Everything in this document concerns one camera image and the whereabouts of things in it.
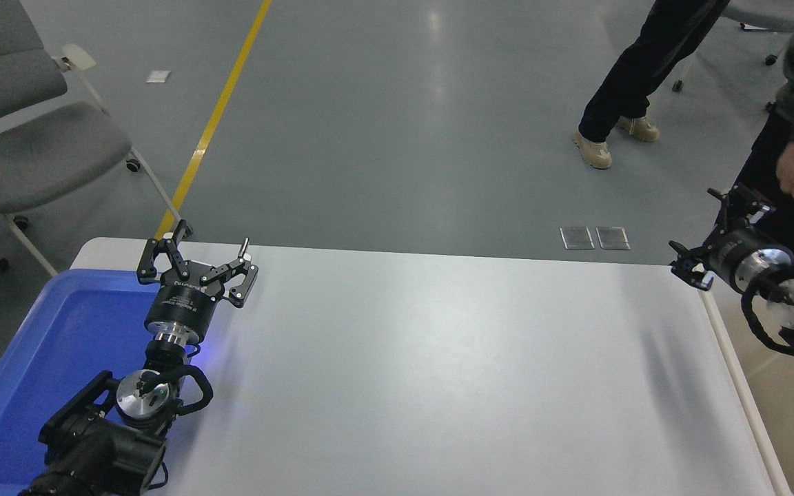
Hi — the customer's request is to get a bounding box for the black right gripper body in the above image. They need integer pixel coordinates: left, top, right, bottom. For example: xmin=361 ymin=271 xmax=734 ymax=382
xmin=703 ymin=229 xmax=775 ymax=291

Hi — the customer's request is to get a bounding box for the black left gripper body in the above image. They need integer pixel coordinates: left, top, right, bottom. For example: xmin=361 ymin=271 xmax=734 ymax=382
xmin=145 ymin=263 xmax=225 ymax=339

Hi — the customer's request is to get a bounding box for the silver floor plate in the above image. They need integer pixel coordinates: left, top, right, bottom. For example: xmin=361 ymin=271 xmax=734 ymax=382
xmin=596 ymin=225 xmax=631 ymax=250
xmin=560 ymin=225 xmax=596 ymax=250

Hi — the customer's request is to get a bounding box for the blue plastic tray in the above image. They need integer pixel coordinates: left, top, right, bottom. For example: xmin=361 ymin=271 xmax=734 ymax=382
xmin=0 ymin=267 xmax=194 ymax=496

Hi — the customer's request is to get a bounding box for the grey office chair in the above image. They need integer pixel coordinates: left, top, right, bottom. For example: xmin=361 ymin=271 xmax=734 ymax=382
xmin=672 ymin=0 xmax=794 ymax=115
xmin=0 ymin=0 xmax=185 ymax=276

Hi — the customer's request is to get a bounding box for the large pale bin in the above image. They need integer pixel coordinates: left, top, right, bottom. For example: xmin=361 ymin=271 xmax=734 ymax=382
xmin=692 ymin=260 xmax=794 ymax=496

